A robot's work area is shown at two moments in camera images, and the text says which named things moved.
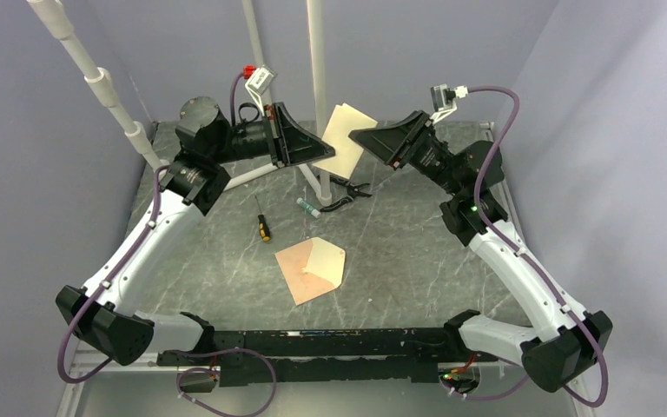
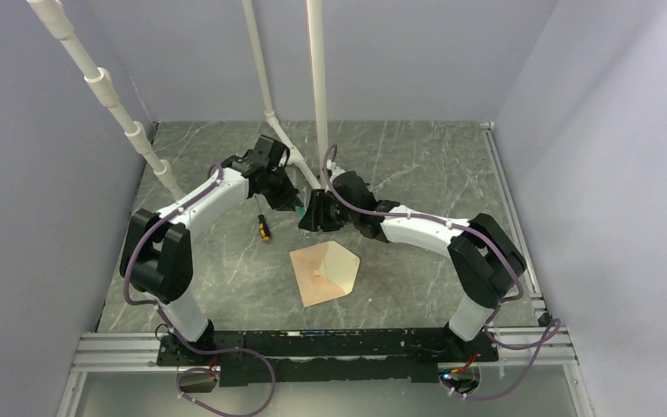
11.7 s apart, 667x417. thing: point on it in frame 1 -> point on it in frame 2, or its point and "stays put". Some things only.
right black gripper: x=392 y=143 -> x=315 y=217
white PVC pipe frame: x=56 y=27 stays put
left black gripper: x=289 y=143 -> x=288 y=200
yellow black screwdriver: x=263 y=227 stays put
